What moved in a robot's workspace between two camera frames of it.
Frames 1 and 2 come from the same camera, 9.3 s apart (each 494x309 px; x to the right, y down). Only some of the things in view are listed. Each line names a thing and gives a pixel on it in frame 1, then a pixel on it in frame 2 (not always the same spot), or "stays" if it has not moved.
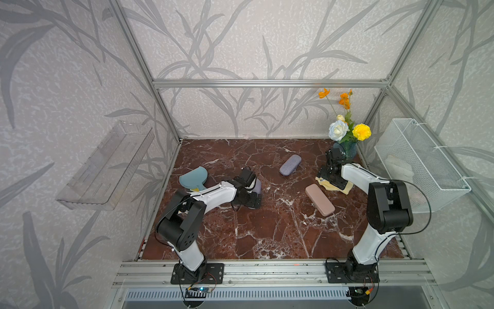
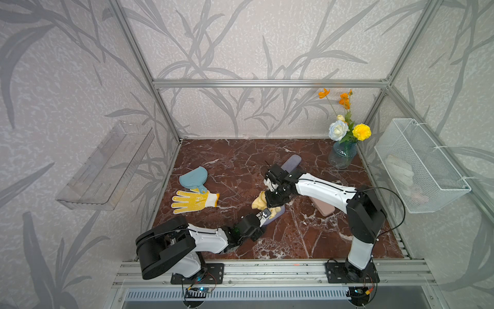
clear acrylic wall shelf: x=101 y=182 stays
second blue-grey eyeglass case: x=290 y=165 stays
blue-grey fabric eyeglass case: x=258 y=188 -> x=268 y=220
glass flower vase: x=348 y=149 stays
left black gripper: x=252 y=205 -> x=258 y=235
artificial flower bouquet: x=344 y=129 stays
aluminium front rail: x=397 y=273 stays
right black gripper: x=323 y=172 -> x=270 y=203
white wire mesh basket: x=411 y=156 stays
